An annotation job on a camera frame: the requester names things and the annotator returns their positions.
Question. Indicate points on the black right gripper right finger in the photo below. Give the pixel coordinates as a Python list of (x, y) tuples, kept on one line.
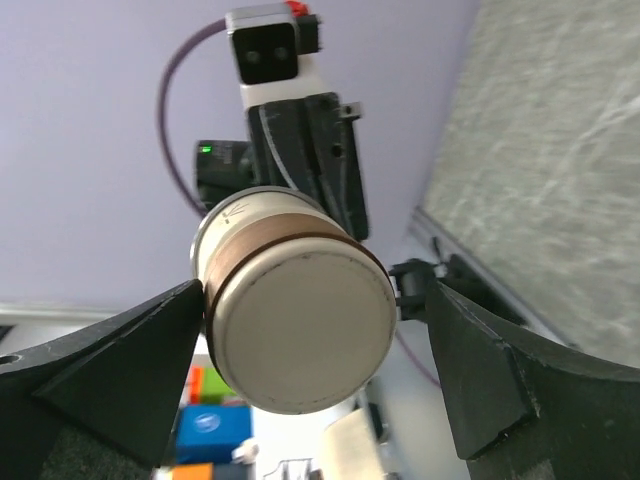
[(521, 406)]

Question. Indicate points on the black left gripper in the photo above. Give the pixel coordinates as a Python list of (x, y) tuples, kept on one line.
[(309, 145)]

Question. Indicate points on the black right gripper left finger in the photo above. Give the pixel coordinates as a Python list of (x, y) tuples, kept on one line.
[(100, 403)]

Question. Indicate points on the stainless steel cup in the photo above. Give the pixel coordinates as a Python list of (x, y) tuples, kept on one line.
[(299, 316)]

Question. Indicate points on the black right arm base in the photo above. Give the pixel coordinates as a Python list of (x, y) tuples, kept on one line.
[(413, 277)]

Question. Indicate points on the green and orange boxes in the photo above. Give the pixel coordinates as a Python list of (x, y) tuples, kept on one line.
[(206, 387)]

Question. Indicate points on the blue box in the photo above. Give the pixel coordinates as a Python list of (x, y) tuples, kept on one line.
[(210, 433)]

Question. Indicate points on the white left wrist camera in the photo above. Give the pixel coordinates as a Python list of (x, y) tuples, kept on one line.
[(273, 47)]

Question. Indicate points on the aluminium mounting rail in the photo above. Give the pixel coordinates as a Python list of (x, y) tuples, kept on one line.
[(441, 245)]

